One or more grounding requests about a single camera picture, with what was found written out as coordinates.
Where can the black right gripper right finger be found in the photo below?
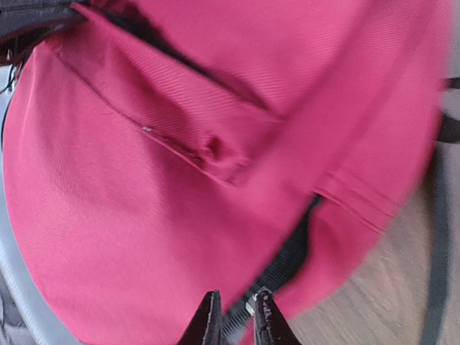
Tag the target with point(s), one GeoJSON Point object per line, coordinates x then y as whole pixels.
{"type": "Point", "coordinates": [270, 326]}

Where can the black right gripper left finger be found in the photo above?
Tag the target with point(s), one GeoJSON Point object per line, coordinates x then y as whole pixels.
{"type": "Point", "coordinates": [206, 324]}

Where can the red backpack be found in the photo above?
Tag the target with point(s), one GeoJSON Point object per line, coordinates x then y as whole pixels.
{"type": "Point", "coordinates": [154, 151]}

